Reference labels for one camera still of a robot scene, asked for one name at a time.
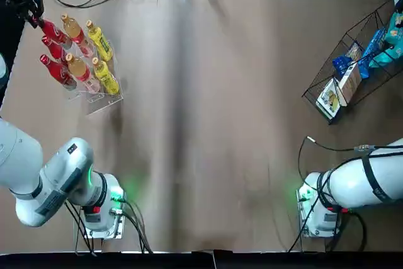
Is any red cola bottle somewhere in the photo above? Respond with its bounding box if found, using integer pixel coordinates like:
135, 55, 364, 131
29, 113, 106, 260
40, 19, 72, 47
39, 54, 77, 91
41, 35, 69, 62

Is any black wire basket shelf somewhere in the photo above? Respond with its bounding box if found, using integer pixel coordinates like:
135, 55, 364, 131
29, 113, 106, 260
302, 0, 403, 125

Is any blue cookie bag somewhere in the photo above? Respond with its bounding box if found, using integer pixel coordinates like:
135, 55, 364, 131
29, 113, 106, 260
332, 41, 363, 77

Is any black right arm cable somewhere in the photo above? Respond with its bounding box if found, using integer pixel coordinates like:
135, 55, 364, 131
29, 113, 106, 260
298, 135, 368, 188

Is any yellow label tea bottle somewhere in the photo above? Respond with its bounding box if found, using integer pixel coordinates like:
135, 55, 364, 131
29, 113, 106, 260
85, 20, 113, 62
91, 57, 120, 95

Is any orange tea bottle red label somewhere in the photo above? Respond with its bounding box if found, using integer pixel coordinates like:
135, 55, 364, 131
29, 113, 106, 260
65, 53, 101, 93
60, 13, 94, 57

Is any white yellow snack packet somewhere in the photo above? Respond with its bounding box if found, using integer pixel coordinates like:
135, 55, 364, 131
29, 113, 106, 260
316, 78, 343, 122

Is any plain teal chips packet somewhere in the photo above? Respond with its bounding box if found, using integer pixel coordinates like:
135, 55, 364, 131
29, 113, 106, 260
368, 45, 403, 69

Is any clear acrylic bottle shelf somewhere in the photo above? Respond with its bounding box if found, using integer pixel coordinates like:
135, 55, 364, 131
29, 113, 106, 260
56, 31, 125, 116

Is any long blue cookie packet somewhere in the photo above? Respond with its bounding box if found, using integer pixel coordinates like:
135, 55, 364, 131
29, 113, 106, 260
360, 28, 388, 79

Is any brown cardboard snack box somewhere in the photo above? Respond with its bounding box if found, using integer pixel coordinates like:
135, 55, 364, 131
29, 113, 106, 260
338, 62, 363, 108

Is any black left arm base cable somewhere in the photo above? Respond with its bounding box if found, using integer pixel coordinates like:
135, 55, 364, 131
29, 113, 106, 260
119, 198, 154, 255

